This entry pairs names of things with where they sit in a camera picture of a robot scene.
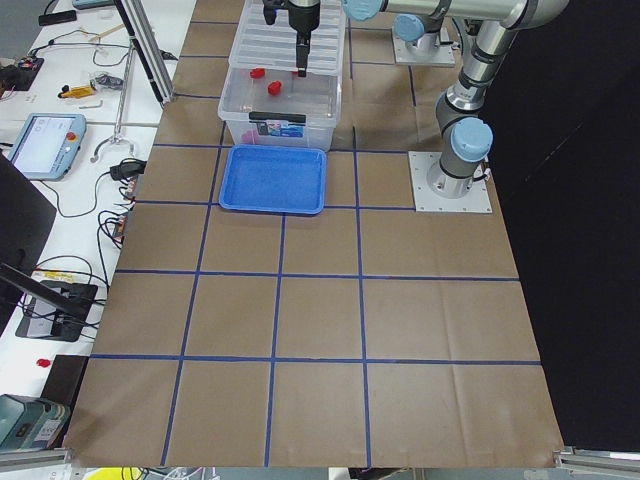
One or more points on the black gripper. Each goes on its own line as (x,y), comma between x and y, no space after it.
(303,16)

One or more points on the clear plastic box lid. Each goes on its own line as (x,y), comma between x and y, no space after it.
(259,45)

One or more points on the red block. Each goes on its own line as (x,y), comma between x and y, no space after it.
(257,73)
(274,88)

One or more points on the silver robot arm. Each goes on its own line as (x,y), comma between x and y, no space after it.
(467,139)

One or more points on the clear plastic storage box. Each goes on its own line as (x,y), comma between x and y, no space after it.
(305,113)

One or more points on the blue plastic tray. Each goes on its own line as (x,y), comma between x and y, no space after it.
(274,179)

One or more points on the metal reacher grabber tool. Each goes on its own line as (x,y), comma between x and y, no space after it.
(118,138)

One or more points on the yellow black tool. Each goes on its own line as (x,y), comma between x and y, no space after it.
(76,92)

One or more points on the black monitor stand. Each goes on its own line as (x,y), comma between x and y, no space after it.
(27,218)

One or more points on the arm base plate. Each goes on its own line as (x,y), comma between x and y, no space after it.
(432,49)
(436,192)

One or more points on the aluminium frame post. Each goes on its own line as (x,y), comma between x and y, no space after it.
(140,33)

